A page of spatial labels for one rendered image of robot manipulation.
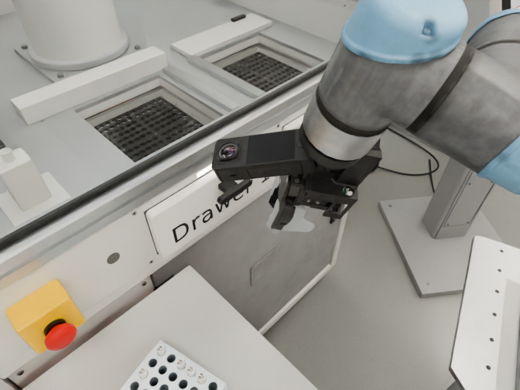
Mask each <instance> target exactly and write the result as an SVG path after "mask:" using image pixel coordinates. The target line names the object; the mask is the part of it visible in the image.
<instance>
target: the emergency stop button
mask: <svg viewBox="0 0 520 390"><path fill-rule="evenodd" d="M76 335H77V328H76V327H75V326H74V325H73V324H72V323H63V324H59V325H56V326H55V327H54V328H52V329H51V331H50V332H49V333H48V334H47V335H46V338H45V341H44V344H45V345H46V348H47V349H48V350H50V351H59V350H62V349H64V348H65V347H67V346H68V345H70V344H71V343H72V342H73V341H74V339H75V337H76Z"/></svg>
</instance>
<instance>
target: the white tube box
mask: <svg viewBox="0 0 520 390"><path fill-rule="evenodd" d="M159 345H163V346H164V348H165V350H166V353H165V354H164V355H163V356H159V355H158V354H157V352H156V348H157V347H158V346H159ZM179 358H182V359H183V360H184V361H185V365H186V367H185V368H184V369H183V370H179V369H178V367H177V366H176V361H177V360H178V359H179ZM190 365H193V366H194V367H195V370H196V374H195V375H194V376H193V377H189V375H188V374H187V372H186V368H187V367H188V366H190ZM140 368H146V370H147V372H148V377H147V378H145V379H141V378H140V377H139V375H138V371H139V369H140ZM201 372H203V373H204V374H205V375H206V379H207V380H206V382H205V383H204V384H199V382H198V380H197V375H198V374H199V373H201ZM121 390H228V387H227V384H226V383H225V382H223V381H222V380H220V379H219V378H217V377H216V376H214V375H212V374H211V373H210V372H209V371H207V370H205V369H204V368H202V367H201V366H199V365H198V364H196V363H195V362H193V361H191V360H190V359H189V358H188V357H186V356H184V355H183V354H181V353H180V352H179V351H177V350H175V349H174V348H172V347H170V346H169V345H168V344H166V343H165V342H163V341H161V340H159V342H158V343H157V344H156V346H155V347H154V348H153V349H152V350H151V351H150V352H149V354H148V355H147V356H146V358H145V359H144V360H143V362H142V363H141V364H140V365H139V366H138V367H137V369H136V370H135V371H134V373H133V374H132V375H131V377H130V378H129V379H128V380H127V382H126V383H125V384H124V385H123V386H122V387H121Z"/></svg>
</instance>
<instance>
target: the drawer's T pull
mask: <svg viewBox="0 0 520 390"><path fill-rule="evenodd" d="M251 185H252V180H243V181H241V182H240V183H239V184H238V183H236V182H235V181H228V182H221V183H219V184H218V189H219V190H221V191H222V192H223V194H222V195H220V196H219V197H218V198H217V202H218V203H219V204H220V205H223V204H225V203H227V202H228V201H229V200H231V199H232V198H234V197H236V196H237V195H238V194H240V193H241V192H243V191H244V190H246V189H247V188H249V187H250V186H251Z"/></svg>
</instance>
